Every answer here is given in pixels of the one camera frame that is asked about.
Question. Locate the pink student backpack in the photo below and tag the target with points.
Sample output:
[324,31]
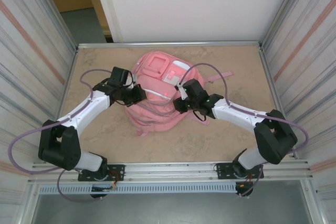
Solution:
[157,113]

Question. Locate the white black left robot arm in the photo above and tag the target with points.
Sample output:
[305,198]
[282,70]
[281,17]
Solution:
[89,106]

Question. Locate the aluminium table edge bar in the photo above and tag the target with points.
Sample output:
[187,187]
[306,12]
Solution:
[131,44]

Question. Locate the corrugated translucent side panel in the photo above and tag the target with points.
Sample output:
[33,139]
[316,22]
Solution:
[309,51]
[26,51]

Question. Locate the white door frame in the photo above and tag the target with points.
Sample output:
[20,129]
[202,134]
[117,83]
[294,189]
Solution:
[111,19]

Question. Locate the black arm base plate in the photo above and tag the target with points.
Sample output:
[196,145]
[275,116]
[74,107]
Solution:
[118,169]
[223,170]

